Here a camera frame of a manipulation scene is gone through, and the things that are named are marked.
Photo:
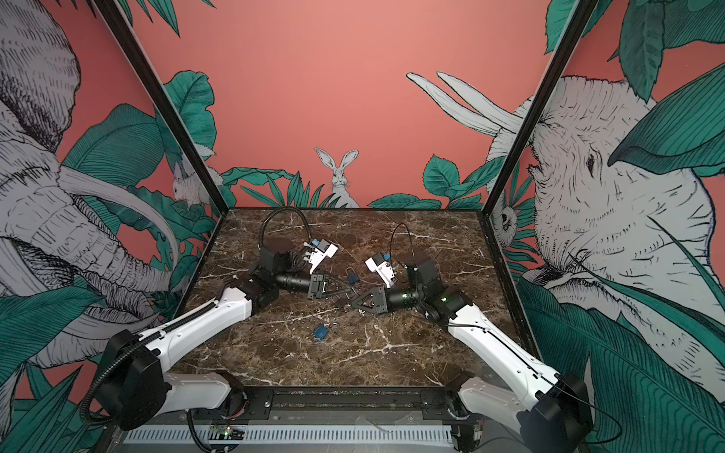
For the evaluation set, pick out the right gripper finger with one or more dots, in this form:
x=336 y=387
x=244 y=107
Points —
x=361 y=308
x=361 y=299

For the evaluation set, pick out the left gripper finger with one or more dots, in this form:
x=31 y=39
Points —
x=347 y=292
x=342 y=283

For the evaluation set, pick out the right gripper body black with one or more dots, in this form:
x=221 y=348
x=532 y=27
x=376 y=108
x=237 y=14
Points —
x=384 y=300

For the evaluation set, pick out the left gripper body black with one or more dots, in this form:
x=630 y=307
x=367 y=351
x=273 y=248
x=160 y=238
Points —
x=315 y=286

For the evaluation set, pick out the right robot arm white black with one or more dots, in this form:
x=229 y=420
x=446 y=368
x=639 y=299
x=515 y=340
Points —
x=549 y=411

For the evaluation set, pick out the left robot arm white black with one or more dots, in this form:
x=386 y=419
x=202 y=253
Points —
x=133 y=384

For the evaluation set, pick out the small green circuit board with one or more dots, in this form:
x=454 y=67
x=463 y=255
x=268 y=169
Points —
x=222 y=434

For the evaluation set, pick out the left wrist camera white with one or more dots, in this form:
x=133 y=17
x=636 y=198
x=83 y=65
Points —
x=316 y=251

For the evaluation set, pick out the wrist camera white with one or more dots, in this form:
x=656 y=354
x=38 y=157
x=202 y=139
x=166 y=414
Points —
x=381 y=265
x=316 y=251

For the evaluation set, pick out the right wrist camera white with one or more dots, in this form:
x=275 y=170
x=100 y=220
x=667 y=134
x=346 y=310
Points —
x=381 y=265

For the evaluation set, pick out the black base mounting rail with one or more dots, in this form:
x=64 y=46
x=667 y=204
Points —
x=351 y=399

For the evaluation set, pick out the white slotted cable duct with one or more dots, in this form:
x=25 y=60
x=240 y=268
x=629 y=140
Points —
x=437 y=436

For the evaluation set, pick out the left black corner post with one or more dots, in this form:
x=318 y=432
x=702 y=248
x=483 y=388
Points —
x=116 y=21

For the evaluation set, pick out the black corner post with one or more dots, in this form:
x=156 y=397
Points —
x=116 y=21
x=577 y=21

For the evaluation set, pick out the right black corner post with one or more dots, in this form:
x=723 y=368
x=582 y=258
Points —
x=577 y=21

